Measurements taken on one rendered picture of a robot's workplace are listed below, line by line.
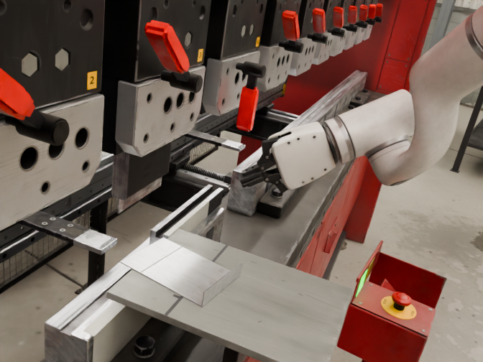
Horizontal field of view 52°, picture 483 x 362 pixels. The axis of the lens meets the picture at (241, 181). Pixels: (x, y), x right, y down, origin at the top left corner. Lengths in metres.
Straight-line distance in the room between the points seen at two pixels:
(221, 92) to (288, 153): 0.24
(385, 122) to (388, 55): 1.79
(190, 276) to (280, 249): 0.37
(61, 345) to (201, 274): 0.18
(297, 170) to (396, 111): 0.20
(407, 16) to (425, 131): 1.87
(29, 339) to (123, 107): 1.63
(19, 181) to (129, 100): 0.15
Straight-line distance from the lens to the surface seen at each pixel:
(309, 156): 0.88
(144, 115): 0.50
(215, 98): 0.66
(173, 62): 0.46
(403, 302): 1.07
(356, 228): 2.94
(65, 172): 0.42
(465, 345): 2.49
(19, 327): 2.11
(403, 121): 0.90
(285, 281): 0.66
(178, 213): 0.78
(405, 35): 2.66
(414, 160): 0.83
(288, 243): 1.01
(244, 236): 1.00
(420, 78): 0.79
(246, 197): 1.06
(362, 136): 0.88
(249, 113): 0.70
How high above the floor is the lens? 1.37
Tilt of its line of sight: 24 degrees down
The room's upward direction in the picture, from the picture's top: 10 degrees clockwise
